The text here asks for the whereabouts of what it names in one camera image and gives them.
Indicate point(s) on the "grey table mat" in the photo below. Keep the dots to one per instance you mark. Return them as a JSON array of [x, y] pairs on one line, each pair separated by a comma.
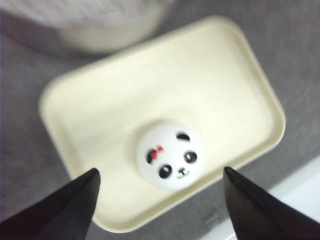
[[285, 37]]

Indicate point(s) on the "panda bun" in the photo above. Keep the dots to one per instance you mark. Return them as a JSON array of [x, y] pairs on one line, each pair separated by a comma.
[[171, 156]]

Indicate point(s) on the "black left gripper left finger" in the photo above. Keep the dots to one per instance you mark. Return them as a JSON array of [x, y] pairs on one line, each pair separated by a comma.
[[66, 214]]

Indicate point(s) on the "stainless steel pot grey handles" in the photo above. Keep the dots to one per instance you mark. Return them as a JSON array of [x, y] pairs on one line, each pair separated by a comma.
[[82, 27]]

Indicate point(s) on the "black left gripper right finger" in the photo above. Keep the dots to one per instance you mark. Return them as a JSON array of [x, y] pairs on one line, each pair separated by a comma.
[[257, 215]]

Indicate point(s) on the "beige plastic tray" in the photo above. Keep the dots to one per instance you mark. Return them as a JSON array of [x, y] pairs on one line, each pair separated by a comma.
[[204, 75]]

